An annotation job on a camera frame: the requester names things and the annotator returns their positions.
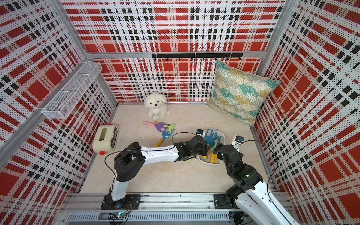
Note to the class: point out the light green rake wooden handle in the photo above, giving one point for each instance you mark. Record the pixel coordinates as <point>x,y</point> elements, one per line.
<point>209,156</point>

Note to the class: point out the white plush dog toy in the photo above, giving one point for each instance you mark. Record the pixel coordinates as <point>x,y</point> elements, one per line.
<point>156,104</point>

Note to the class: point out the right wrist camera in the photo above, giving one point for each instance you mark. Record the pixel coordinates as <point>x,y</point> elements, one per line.
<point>237,142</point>

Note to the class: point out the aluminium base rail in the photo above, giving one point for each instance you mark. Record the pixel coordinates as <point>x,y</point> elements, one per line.
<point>153,207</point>

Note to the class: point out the light green rake near purple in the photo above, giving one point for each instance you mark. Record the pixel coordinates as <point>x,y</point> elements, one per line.
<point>169,128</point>

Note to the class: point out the purple rake pink handle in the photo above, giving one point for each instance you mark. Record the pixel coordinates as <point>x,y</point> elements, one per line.
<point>161,127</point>

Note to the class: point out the white plastic storage box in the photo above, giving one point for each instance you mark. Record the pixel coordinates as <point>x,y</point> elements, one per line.
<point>203,159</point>

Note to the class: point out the white wire mesh shelf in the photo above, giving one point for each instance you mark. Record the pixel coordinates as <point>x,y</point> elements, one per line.
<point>64,102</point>

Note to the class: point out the cream retro toaster toy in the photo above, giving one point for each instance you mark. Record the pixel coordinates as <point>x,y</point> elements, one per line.
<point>105,139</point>

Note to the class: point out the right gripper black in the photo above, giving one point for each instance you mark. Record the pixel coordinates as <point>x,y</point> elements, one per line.
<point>218,148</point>

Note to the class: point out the black wall hook rail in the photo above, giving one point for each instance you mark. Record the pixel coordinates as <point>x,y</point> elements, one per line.
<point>196,55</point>

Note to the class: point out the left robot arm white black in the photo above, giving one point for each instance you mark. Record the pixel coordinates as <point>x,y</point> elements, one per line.
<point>129,162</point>

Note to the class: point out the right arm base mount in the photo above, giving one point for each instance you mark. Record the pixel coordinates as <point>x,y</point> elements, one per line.
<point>230,199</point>

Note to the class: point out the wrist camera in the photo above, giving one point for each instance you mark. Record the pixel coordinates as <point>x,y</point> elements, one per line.
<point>199,132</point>
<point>237,142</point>

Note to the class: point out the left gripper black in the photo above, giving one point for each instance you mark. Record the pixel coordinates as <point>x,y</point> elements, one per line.
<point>205,151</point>

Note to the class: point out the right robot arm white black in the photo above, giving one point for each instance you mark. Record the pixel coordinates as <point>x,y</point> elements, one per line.
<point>250,193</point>

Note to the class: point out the teal yellow patterned pillow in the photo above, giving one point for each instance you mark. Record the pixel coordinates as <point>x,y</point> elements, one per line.
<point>240,94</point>

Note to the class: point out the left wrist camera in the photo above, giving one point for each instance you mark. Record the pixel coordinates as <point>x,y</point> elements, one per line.
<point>199,132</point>

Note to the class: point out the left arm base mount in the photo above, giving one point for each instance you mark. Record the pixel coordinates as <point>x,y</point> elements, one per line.
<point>130,202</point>

